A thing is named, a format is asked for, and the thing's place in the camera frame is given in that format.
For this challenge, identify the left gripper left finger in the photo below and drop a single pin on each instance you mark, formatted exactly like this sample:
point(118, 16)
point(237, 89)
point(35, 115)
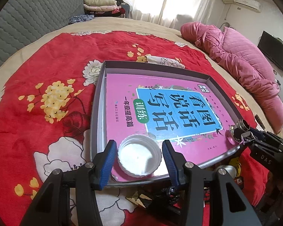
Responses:
point(51, 204)

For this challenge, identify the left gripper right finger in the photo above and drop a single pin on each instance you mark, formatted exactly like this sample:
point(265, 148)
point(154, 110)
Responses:
point(228, 204)

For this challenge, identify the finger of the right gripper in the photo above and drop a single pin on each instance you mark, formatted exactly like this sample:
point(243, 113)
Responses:
point(267, 137)
point(249, 139)

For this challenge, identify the white plastic jar lid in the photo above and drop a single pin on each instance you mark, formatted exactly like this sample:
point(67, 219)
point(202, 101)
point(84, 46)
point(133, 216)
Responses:
point(139, 156)

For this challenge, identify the yellow black wrist watch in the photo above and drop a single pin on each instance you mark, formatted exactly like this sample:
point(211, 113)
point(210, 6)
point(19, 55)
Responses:
point(236, 164)

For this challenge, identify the white earbuds case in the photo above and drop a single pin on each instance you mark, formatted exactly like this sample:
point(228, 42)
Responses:
point(225, 169)

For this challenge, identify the red lighter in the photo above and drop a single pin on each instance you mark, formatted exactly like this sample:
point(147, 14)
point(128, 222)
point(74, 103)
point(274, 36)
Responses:
point(238, 180)

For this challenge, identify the black blanket label tag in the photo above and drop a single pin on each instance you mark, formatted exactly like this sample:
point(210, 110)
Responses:
point(259, 122)

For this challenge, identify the pink Chinese workbook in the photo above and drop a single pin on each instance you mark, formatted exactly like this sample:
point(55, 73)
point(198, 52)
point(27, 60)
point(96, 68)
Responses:
point(194, 116)

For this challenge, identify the pink quilted duvet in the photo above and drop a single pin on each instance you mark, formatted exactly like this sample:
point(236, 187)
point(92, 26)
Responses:
point(243, 61)

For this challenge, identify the grey cardboard box tray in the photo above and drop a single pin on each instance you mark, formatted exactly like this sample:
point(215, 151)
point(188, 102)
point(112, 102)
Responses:
point(98, 120)

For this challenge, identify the black television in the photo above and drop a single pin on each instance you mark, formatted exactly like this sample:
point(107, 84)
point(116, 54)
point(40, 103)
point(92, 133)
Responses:
point(272, 48)

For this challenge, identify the red floral blanket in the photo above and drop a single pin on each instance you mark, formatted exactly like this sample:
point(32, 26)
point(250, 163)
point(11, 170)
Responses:
point(45, 106)

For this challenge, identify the white air conditioner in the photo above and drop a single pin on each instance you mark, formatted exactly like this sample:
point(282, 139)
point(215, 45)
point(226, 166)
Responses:
point(255, 5)

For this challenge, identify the beige bed sheet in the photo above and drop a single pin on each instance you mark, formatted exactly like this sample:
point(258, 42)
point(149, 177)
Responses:
point(120, 24)

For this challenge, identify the white curtain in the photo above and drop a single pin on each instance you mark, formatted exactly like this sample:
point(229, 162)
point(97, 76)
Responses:
point(171, 13)

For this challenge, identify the blue patterned cloth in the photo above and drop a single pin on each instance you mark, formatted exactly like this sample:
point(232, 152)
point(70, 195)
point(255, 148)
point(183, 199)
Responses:
point(81, 18)

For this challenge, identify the folded clothes stack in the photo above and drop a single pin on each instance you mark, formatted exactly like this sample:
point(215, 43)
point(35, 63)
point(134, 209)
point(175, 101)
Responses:
point(107, 8)

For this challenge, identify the grey quilted headboard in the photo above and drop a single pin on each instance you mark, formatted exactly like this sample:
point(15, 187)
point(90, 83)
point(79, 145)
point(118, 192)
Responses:
point(22, 22)

